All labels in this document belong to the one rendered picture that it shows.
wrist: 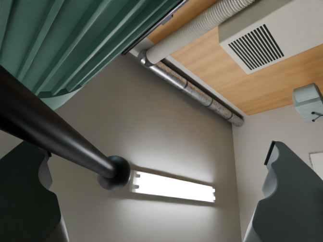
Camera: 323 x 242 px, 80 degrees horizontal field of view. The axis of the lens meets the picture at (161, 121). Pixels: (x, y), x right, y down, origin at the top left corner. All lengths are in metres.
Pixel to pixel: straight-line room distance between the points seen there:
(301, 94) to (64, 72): 2.16
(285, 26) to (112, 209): 1.86
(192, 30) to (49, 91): 1.62
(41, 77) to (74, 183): 1.43
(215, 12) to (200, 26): 0.15
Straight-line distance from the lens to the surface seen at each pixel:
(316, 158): 3.11
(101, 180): 0.20
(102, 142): 1.70
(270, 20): 1.67
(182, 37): 1.82
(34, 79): 0.19
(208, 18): 1.72
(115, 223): 1.76
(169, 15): 1.78
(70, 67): 0.17
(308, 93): 2.24
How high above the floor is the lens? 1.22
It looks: 43 degrees up
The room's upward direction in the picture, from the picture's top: 110 degrees counter-clockwise
